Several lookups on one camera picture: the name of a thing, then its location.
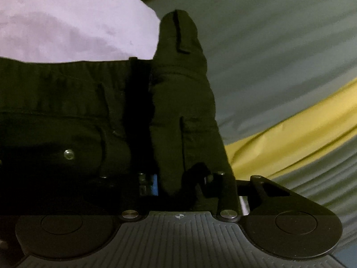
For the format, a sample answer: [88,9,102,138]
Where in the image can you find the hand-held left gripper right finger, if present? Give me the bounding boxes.
[182,162,334,222]

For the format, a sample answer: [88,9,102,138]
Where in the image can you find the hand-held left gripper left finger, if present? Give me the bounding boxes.
[100,172,160,220]

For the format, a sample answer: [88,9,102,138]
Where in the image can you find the black pants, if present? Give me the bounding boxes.
[0,9,236,216]

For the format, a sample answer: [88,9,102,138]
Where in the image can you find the yellow cloth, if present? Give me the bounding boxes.
[224,78,357,181]

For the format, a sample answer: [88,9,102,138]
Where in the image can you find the grey striped bed sheet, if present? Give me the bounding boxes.
[106,0,357,268]

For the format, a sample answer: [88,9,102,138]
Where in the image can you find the lavender cloth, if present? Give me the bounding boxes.
[0,0,162,63]

